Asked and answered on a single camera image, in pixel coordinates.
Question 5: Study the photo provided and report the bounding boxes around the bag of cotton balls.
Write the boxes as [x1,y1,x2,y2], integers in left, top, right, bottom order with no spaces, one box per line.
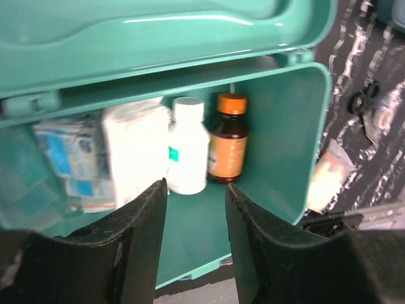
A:
[306,139,354,213]

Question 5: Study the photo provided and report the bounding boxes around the white plastic bottle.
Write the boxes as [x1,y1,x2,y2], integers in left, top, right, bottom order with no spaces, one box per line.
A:
[167,97,210,195]

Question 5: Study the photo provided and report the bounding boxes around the blue cotton swab bag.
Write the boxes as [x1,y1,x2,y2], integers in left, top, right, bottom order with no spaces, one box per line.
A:
[32,113,108,180]

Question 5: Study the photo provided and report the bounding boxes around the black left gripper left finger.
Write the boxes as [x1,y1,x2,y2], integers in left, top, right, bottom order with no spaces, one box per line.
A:
[1,180,167,303]

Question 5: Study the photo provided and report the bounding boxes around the white gauze pad packet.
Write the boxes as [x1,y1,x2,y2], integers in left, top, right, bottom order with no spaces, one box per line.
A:
[101,96,171,208]

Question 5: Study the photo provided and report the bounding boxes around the black handled scissors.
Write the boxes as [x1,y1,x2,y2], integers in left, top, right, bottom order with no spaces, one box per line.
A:
[347,80,380,115]

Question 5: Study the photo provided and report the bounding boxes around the brown medicine bottle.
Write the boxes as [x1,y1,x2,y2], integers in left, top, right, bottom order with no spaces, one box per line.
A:
[208,92,249,184]

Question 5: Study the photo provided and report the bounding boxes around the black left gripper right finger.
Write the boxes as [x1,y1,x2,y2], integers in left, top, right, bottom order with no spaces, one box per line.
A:
[225,184,404,303]

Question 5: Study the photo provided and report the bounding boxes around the teal divider tray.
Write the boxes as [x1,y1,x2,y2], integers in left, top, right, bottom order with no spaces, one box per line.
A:
[374,0,405,33]

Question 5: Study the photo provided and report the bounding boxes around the green medicine kit box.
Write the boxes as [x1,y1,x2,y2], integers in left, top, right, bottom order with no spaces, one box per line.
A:
[0,0,338,291]

